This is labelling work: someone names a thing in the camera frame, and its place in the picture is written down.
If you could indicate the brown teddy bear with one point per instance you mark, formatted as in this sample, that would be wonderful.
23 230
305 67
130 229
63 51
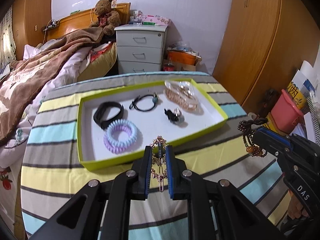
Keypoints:
107 18

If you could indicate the brown plush blanket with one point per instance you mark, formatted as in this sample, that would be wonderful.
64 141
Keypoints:
23 84

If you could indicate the red cola can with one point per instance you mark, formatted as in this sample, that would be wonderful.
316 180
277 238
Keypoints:
168 67

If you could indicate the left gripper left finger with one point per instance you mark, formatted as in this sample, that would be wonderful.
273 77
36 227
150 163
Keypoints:
101 210

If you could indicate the pink plastic bucket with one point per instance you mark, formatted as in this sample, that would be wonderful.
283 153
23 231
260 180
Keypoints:
286 114

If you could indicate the orange basin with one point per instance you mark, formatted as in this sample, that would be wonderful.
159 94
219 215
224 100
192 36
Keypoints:
183 57

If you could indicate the white bedside drawer cabinet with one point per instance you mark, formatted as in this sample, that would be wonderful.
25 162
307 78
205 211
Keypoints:
140 48

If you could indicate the dotted window curtain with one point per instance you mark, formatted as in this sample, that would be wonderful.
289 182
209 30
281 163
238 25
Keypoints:
8 46

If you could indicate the striped table cloth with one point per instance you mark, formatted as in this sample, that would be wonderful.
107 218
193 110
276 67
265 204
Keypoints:
52 174

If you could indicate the right hand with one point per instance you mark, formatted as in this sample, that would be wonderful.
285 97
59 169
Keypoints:
296 209

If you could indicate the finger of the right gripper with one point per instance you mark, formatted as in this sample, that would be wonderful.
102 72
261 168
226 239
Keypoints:
273 149
270 137

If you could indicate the wooden headboard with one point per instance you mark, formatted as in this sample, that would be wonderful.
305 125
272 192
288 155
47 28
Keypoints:
83 19

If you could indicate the yellow tin can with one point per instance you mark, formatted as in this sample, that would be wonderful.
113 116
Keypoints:
297 97

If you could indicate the wooden wardrobe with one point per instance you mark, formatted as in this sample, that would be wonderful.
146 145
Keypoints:
265 43

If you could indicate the black hair tie teal bead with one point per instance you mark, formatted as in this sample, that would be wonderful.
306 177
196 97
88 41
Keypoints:
145 103

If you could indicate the black wristband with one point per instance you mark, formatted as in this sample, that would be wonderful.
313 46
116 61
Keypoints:
102 115

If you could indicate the rose gold hair claw clip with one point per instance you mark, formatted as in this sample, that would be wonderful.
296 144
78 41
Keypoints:
181 93

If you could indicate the green shallow cardboard box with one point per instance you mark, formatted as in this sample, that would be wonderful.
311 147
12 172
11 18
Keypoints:
94 155

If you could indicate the pink floral box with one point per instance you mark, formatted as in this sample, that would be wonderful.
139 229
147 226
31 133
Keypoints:
155 20

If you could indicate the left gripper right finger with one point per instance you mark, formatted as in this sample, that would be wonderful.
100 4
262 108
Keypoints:
215 209

